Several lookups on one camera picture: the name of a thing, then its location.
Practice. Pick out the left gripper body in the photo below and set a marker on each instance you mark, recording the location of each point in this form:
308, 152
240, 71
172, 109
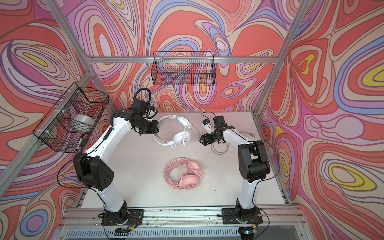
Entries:
147, 126

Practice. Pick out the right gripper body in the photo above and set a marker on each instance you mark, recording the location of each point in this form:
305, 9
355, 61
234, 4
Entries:
211, 138

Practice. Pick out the pink cat-ear headphones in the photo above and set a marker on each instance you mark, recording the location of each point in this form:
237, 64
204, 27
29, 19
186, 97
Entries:
189, 174

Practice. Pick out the white headphones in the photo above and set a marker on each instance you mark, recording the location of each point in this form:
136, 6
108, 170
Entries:
178, 131

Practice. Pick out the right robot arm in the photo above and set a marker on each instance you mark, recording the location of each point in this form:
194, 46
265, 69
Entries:
254, 166

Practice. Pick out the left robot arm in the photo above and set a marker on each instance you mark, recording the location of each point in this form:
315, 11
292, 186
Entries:
92, 166

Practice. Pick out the white tape roll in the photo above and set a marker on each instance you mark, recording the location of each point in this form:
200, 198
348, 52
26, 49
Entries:
82, 123

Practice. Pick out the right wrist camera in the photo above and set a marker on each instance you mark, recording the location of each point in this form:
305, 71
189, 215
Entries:
208, 126

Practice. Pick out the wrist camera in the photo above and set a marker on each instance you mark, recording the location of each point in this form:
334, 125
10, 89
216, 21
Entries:
142, 107
208, 126

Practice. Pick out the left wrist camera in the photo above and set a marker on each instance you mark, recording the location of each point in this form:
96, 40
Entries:
142, 107

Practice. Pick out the rear black wire basket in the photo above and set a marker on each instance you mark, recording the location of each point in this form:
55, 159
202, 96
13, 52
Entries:
184, 68

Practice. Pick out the black wire basket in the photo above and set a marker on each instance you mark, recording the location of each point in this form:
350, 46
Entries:
55, 131
184, 68

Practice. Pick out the left black wire basket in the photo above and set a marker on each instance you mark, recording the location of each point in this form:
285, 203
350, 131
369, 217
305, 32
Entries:
55, 131

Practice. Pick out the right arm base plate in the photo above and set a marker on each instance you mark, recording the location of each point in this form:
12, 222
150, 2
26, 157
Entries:
237, 215

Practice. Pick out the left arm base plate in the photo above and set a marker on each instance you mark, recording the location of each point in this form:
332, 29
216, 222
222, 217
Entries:
130, 218

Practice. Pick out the aluminium front rail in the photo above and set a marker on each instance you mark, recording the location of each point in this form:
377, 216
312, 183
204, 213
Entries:
216, 216

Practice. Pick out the slotted grey cable duct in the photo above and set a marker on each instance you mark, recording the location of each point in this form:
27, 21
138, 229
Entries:
217, 233

